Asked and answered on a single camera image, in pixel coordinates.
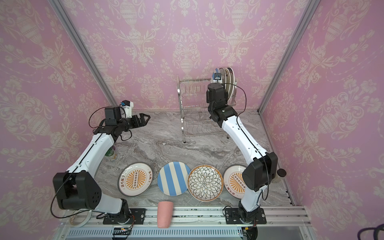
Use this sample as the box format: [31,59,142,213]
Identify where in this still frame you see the cream floral painted plate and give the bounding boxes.
[227,72,232,99]

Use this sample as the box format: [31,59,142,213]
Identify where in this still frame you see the black white flower pattern plate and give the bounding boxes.
[187,165,224,202]

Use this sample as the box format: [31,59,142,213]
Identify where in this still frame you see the orange sunburst plate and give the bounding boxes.
[223,165,246,200]
[118,163,154,197]

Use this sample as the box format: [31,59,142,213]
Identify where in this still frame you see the green red rimmed white plate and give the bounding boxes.
[228,67,237,104]

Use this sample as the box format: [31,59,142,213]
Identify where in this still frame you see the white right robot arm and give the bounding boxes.
[207,83,278,223]

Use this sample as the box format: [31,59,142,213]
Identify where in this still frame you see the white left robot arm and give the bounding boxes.
[52,101,151,224]

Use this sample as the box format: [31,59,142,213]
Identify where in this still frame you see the stainless steel dish rack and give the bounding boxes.
[177,79,238,143]

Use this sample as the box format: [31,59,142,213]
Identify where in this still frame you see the green drink can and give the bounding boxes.
[104,146,118,162]

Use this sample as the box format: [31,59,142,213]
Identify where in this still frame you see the blue cream striped plate front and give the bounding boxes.
[158,162,191,197]

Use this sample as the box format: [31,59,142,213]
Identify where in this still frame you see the pink cup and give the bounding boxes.
[157,201,174,229]

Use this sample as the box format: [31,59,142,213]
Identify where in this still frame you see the white tape roll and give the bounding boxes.
[69,210,92,228]

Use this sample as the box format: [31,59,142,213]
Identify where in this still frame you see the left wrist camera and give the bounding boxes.
[120,100,134,119]

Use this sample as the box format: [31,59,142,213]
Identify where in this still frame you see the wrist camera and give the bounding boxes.
[212,72,223,84]
[120,100,134,119]

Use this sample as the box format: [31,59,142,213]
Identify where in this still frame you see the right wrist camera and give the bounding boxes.
[212,72,223,84]

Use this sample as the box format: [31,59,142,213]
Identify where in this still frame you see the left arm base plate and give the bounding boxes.
[103,208,146,226]

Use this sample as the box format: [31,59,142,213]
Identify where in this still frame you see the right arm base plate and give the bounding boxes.
[222,206,267,225]

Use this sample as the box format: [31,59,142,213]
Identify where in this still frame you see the aluminium front rail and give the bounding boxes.
[53,206,316,240]

